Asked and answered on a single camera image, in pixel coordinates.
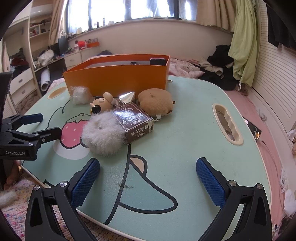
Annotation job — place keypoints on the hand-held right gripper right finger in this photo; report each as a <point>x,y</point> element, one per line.
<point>210,183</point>

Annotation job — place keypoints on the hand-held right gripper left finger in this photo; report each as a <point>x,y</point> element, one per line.
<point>85,183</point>

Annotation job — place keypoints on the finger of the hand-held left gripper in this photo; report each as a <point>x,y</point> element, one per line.
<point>32,118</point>
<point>52,134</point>

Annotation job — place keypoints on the grey furry scrunchie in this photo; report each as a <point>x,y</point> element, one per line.
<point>101,134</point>

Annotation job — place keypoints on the brown card box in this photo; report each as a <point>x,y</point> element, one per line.
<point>136,127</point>

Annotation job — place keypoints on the orange cardboard box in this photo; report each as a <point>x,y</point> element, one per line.
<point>115,78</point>

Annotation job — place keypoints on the black lace cloth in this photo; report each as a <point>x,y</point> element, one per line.
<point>134,63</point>

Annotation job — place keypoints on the green cartoon desktop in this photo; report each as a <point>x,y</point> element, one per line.
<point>185,139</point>

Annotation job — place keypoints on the white drawer unit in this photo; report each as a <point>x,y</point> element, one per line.
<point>23,85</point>

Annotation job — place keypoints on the white paper roll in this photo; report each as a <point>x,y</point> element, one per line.
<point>45,80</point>

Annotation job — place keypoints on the white fluffy scrunchie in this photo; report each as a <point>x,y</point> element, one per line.
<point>79,95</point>

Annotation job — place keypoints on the white fluffy ball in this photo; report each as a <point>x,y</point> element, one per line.
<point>8,198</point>

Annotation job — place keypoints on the cream mouse doll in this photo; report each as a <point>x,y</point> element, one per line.
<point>104,102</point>

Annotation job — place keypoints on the white cloth bundle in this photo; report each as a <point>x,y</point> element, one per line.
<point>46,58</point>

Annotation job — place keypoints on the speckled rug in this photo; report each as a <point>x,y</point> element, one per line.
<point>13,217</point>

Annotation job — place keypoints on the black smartphone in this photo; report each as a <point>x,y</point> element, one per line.
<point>253,129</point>

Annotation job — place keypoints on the white drawer cabinet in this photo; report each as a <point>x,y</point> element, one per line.
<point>72,59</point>

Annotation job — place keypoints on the black monitor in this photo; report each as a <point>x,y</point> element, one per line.
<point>63,46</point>

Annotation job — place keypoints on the silver cone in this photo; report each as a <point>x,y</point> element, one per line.
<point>127,97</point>

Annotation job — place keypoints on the white shelf unit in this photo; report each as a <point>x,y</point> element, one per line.
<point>34,32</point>

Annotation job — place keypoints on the red container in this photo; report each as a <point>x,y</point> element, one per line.
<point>82,45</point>

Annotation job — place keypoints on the orange tray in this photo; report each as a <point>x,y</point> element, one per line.
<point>93,45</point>

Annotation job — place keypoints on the grey cloth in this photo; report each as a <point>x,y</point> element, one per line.
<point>105,52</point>

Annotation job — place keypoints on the tan capybara plush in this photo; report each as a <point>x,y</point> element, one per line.
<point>155,99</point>

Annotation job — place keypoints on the beige curtain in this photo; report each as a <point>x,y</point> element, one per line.
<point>57,20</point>
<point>215,14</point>

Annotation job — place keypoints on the pink printed quilt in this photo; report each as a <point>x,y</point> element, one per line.
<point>182,67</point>

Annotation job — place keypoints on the black clothes pile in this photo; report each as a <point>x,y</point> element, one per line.
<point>219,55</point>

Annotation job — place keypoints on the black case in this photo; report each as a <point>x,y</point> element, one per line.
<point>158,61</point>

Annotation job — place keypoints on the green hanging cloth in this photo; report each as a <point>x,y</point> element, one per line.
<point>242,46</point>

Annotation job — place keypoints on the window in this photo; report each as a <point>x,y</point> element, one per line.
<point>138,9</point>

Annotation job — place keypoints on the black hanging garment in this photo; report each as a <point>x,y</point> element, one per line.
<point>282,27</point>

